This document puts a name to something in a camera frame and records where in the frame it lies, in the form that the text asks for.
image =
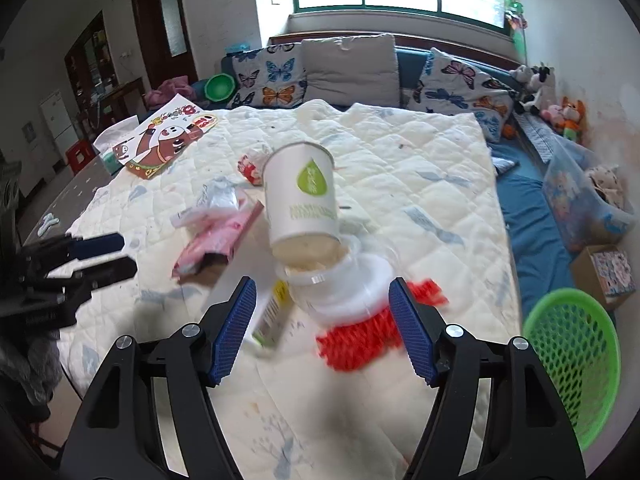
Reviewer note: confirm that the orange ball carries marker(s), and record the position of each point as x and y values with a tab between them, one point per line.
508	132

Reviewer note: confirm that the stack of colourful books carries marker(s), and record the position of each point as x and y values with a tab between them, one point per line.
612	270

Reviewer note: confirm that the green plastic basket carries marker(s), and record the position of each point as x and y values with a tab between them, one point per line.
565	350

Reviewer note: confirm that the orange fox plush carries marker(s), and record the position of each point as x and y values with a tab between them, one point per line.
572	112

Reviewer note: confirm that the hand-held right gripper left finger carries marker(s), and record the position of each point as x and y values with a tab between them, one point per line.
235	332

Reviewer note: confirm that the dark wooden shelf cabinet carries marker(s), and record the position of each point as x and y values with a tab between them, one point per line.
87	60

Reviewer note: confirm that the spotted cloth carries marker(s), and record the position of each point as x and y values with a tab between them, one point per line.
602	180

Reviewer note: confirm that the grey patterned small blanket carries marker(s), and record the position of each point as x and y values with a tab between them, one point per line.
502	165

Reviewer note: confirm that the striped cloth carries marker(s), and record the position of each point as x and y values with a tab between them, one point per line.
540	135

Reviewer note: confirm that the colourful pinwheel toy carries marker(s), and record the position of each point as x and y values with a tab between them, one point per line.
515	15

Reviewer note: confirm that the wooden table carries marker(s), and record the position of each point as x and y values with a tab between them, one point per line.
122	95

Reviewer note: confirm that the cardboard box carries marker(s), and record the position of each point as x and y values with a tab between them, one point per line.
582	270

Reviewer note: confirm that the red mesh net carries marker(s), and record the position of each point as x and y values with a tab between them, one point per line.
360	347

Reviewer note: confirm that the clear plastic bag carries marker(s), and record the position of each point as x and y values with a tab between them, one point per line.
221	197

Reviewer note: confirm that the white cabinet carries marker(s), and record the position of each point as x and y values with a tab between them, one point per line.
55	120

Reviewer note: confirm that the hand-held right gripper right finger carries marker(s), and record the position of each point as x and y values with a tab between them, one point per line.
412	332

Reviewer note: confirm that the white paper sheet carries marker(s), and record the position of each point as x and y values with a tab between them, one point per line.
117	132

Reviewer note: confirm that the red white wrapper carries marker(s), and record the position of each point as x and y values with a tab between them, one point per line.
248	167

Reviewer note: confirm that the clear plastic storage bin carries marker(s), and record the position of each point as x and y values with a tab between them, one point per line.
565	200

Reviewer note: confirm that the pink cloth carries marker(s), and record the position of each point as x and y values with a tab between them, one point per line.
167	91

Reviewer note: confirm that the grey pillow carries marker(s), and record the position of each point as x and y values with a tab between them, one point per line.
350	70

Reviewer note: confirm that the red plastic stool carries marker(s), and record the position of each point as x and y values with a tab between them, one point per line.
79	154

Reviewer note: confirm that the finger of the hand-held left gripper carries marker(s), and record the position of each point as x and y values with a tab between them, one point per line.
112	269
102	245

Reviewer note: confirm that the white paper cup green logo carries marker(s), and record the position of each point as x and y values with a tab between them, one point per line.
300	210

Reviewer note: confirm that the black white cow plush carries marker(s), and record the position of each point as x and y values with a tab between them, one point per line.
532	85

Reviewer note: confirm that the green plastic bowl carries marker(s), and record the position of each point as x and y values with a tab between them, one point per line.
220	86

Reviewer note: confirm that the pink snack packet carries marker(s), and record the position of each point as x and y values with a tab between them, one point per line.
215	245

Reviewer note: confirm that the cartoon poster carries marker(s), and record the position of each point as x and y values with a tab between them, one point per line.
165	140

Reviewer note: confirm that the small butterfly print pillow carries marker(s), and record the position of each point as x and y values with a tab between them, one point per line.
270	75

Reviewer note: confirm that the blue bed sheet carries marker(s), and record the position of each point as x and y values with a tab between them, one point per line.
530	220

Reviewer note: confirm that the brown wooden door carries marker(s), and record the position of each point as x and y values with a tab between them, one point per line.
150	35

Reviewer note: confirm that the white quilted blanket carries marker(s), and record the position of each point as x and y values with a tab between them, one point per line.
400	185

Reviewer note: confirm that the large butterfly print pillow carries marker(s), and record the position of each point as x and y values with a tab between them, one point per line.
460	90

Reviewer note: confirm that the pink plush toy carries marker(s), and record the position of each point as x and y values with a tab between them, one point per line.
552	114

